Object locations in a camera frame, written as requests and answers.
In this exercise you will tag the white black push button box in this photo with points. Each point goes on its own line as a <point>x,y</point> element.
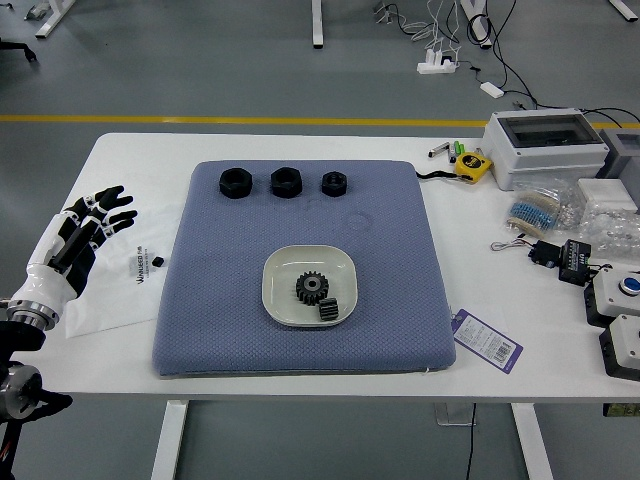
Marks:
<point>625,345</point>

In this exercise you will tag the bag of blue resistors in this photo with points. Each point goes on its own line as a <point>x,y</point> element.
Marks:
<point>535,210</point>

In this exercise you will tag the grey plastic box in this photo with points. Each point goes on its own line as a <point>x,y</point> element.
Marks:
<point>625,160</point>

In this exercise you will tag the white table leg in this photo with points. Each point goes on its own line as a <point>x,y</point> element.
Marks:
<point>170,440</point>
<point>532,440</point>

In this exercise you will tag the small black hex nut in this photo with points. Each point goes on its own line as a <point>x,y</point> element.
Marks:
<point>328,188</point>

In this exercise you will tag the clear bag of small parts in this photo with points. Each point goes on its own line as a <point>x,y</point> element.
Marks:
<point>610,225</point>

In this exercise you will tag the large black hex nut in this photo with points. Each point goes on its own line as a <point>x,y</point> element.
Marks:
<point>278,187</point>
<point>226,188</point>

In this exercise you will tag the black office chair base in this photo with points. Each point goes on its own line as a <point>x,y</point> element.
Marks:
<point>17,46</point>

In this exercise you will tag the white power adapter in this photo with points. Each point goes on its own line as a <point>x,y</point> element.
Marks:
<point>492,90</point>

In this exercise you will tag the small white carton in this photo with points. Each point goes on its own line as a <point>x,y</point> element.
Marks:
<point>605,192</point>

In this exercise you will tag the white square dish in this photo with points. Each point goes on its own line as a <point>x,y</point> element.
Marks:
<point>285,265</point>

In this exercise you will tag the white electrical enclosure box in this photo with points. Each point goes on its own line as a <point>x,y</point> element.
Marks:
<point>540,160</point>

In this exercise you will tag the white power strip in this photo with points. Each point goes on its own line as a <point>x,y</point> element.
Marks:
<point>435,66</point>

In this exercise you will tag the purple barcode tag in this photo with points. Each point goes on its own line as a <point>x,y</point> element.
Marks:
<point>485,340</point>

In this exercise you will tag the white background desk leg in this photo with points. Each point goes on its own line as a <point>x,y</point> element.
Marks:
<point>627,10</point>
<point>52,17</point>
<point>317,22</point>
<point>475,10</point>

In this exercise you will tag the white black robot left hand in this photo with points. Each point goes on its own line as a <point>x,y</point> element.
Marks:
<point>45,282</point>

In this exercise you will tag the push button box blue button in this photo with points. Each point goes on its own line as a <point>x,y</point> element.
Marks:
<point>610,295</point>

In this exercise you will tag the small black gear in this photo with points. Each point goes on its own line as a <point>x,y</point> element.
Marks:
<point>329,310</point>

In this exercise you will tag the black terminal module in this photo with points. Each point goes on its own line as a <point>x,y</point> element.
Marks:
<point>574,265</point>

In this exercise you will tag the grey metal floor bracket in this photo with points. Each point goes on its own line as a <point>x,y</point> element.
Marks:
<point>37,11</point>

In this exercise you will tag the tiny black cube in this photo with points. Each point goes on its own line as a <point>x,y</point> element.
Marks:
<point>159,261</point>

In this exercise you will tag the big black gear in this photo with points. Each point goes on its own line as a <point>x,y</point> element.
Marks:
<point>305,295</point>

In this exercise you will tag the metal bracket under table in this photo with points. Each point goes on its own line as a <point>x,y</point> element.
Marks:
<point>447,415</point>

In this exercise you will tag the blue-grey quilted cushion mat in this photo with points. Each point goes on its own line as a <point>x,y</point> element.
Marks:
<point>320,220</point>

